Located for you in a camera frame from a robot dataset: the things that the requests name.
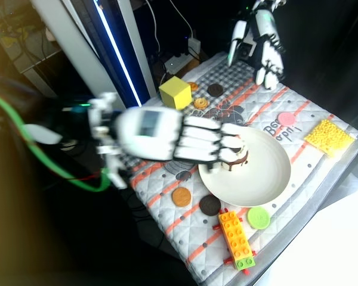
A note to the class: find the green round disc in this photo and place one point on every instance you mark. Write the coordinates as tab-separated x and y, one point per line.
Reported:
258	218

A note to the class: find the white round plate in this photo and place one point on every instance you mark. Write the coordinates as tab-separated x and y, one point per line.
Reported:
256	178

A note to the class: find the grey shelf rack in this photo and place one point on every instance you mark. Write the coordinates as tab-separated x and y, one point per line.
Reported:
32	64

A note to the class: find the pink round disc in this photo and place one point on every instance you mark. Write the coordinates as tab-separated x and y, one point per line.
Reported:
286	118

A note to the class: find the white power strip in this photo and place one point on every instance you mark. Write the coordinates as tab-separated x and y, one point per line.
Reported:
174	63

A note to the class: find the dark panel with blue light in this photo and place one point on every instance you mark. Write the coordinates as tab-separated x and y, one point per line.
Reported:
122	59

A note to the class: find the white power adapter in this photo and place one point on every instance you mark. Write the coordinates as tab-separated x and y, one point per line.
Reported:
194	45

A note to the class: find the orange toy block train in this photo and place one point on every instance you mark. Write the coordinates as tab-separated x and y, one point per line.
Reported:
235	239

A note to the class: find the small tan cookie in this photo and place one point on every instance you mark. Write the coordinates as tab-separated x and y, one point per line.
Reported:
193	86

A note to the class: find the yellow bumpy square pad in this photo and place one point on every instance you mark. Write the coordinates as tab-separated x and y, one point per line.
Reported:
329	137

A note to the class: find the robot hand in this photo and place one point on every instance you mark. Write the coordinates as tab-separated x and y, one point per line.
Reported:
149	134
265	26

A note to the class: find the dark round cookie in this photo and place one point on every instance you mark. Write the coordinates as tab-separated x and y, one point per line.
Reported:
215	89

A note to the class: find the dark chocolate round biscuit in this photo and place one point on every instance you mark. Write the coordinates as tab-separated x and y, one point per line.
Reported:
210	205

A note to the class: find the flower-shaped tan cookie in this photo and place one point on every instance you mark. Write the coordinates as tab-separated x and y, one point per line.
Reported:
201	103

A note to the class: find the yellow foam cube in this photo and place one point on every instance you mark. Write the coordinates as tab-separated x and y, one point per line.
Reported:
176	93

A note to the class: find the grey printed quilt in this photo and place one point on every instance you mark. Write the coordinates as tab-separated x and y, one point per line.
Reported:
197	232

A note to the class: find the tan round biscuit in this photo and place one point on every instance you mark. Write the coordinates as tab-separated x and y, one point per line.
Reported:
181	196

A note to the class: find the white pillar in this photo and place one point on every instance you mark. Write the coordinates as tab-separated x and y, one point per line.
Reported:
74	50

